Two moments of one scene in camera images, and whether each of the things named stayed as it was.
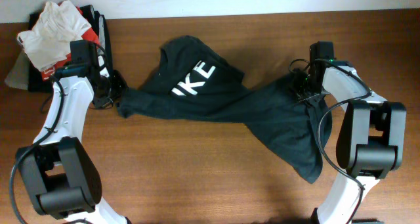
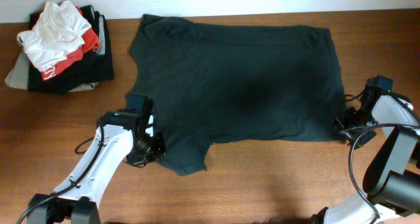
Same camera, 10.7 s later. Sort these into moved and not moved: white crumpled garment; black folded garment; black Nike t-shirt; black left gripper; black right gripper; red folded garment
Moved: black left gripper; black Nike t-shirt; black right gripper
Not moved: white crumpled garment; black folded garment; red folded garment
